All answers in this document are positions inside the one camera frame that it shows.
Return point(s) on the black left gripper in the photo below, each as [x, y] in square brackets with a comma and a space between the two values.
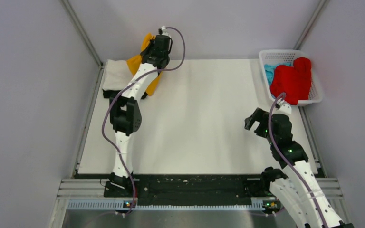
[146, 51]

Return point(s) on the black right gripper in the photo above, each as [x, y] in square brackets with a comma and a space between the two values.
[259, 115]

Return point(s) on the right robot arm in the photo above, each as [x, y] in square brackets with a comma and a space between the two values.
[294, 183]

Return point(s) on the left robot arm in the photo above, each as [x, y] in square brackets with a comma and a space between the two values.
[130, 82]

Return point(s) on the white folded t-shirt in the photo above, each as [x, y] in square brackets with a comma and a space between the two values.
[116, 75]

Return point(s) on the light blue t-shirt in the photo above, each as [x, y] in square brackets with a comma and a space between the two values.
[270, 69]

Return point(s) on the red t-shirt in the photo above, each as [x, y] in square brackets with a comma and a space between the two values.
[295, 81]

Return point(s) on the white plastic laundry basket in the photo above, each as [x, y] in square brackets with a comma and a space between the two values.
[276, 56]

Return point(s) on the black folded t-shirt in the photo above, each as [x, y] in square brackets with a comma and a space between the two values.
[108, 93]

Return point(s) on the white slotted cable duct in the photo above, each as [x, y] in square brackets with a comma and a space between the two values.
[257, 205]

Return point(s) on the aluminium frame post left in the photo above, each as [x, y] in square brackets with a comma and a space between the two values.
[67, 6]

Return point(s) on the aluminium frame post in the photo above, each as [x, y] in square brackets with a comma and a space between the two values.
[322, 4]
[67, 6]

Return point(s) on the aluminium frame post right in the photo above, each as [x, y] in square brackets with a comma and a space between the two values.
[322, 4]

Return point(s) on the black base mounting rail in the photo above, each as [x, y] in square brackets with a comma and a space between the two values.
[194, 190]

